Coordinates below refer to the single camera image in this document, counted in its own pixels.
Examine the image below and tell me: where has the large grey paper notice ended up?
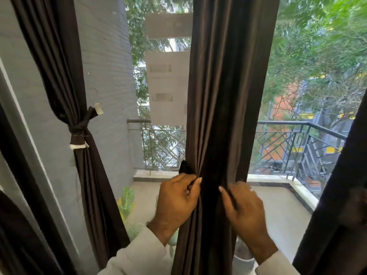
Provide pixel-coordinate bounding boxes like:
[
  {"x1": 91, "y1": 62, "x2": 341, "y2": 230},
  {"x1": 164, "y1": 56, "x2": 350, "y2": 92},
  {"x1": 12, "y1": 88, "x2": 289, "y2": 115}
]
[{"x1": 145, "y1": 50, "x2": 191, "y2": 127}]

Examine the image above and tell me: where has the person's left forearm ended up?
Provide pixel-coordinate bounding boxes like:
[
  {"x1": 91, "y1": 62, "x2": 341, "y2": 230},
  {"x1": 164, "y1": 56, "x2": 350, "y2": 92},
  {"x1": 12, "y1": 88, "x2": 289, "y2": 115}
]
[{"x1": 97, "y1": 227, "x2": 172, "y2": 275}]

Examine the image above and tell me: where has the orange brick building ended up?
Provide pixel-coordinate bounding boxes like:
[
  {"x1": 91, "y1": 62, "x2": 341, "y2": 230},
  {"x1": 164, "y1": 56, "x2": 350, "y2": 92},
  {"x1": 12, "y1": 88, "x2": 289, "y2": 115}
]
[{"x1": 258, "y1": 80, "x2": 356, "y2": 169}]

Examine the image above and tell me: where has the rubber plant in grey pot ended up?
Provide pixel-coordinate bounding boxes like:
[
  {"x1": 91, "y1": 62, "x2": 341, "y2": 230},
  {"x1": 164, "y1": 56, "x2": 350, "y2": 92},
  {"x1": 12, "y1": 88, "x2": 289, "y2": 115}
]
[{"x1": 232, "y1": 237, "x2": 256, "y2": 275}]

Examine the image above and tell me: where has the person's right hand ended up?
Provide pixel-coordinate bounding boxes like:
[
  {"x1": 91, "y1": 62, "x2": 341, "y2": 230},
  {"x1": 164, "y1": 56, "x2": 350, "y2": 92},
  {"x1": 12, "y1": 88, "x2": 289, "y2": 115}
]
[{"x1": 218, "y1": 181, "x2": 279, "y2": 265}]

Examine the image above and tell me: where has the person's right forearm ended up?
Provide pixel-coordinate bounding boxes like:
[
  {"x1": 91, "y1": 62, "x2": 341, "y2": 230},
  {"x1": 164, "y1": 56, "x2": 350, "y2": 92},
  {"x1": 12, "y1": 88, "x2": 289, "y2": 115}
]
[{"x1": 254, "y1": 250, "x2": 302, "y2": 275}]

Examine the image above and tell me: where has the dark brown curtain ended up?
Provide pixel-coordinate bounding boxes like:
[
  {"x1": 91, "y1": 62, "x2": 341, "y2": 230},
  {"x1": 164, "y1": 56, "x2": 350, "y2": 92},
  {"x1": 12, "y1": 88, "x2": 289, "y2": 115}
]
[
  {"x1": 292, "y1": 90, "x2": 367, "y2": 275},
  {"x1": 171, "y1": 0, "x2": 281, "y2": 275},
  {"x1": 9, "y1": 0, "x2": 131, "y2": 270},
  {"x1": 0, "y1": 190, "x2": 65, "y2": 275}
]

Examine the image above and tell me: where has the dark brown curtain tie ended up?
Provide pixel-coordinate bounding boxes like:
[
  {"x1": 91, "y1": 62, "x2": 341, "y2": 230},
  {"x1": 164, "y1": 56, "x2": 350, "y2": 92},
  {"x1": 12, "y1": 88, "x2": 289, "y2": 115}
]
[{"x1": 178, "y1": 159, "x2": 193, "y2": 176}]

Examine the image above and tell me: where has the small grey paper notice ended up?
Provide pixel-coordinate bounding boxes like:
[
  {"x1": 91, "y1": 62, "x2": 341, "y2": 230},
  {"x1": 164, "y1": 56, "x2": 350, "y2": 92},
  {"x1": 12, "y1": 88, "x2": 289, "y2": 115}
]
[{"x1": 145, "y1": 13, "x2": 194, "y2": 40}]

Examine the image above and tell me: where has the black metal balcony railing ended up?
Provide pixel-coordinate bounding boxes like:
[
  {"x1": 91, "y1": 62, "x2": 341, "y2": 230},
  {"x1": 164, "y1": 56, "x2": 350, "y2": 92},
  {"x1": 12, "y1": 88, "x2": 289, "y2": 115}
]
[{"x1": 127, "y1": 119, "x2": 348, "y2": 198}]

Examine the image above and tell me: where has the person's left hand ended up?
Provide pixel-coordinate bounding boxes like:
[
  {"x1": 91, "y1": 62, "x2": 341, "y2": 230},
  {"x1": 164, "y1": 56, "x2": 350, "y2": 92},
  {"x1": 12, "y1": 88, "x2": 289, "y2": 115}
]
[{"x1": 146, "y1": 173, "x2": 203, "y2": 246}]

